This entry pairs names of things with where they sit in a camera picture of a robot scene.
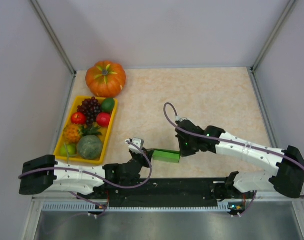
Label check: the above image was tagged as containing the aluminium corner post left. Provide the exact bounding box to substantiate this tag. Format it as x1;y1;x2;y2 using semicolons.
28;0;76;77

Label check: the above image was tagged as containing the dark purple grape bunch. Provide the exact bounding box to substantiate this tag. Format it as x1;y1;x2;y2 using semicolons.
77;97;101;126

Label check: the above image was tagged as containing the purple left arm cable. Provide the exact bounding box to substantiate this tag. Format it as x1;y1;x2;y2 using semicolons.
18;139;153;190

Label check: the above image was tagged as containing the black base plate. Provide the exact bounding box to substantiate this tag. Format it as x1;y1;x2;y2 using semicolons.
79;178;253;208

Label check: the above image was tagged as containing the red apple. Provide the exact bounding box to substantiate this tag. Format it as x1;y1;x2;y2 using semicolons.
70;112;86;125

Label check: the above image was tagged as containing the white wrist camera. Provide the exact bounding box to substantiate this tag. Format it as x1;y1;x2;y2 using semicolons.
175;116;188;123
125;137;144;154

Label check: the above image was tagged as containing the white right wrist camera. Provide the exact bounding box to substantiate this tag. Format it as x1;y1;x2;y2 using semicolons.
175;116;188;123

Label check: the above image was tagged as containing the green paper box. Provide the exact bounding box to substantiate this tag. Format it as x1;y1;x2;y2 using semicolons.
152;149;180;164

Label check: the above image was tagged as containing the green apple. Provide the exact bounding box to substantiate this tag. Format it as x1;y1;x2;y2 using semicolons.
59;143;77;157

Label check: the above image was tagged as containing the grey slotted cable duct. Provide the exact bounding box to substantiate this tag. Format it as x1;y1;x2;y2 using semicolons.
42;201;241;213

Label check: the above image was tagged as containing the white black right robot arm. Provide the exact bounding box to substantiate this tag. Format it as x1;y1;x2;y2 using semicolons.
175;118;304;199

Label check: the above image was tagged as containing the aluminium corner post right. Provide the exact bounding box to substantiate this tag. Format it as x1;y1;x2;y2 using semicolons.
250;0;298;73

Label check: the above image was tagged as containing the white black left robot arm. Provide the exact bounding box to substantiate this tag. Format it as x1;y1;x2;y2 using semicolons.
19;149;154;198

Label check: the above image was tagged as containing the grey green melon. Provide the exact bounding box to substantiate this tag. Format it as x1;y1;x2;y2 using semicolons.
76;135;103;160

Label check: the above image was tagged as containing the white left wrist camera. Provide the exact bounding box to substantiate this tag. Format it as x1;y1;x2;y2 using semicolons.
125;137;144;154

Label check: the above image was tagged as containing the green lime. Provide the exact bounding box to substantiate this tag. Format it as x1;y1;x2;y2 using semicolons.
101;97;115;113

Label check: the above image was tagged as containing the aluminium corner post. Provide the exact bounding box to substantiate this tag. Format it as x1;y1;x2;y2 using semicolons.
28;0;76;77
250;0;298;73

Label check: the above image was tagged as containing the red tomato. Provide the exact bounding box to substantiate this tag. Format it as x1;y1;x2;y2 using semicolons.
96;112;111;128

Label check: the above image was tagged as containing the orange pumpkin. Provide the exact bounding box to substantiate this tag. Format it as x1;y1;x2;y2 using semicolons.
85;60;126;98

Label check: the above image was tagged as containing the yellow plastic tray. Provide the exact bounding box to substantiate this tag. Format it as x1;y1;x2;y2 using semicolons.
53;95;118;165

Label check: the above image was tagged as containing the orange pineapple with leaves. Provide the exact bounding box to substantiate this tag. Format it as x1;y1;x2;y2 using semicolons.
63;123;102;144

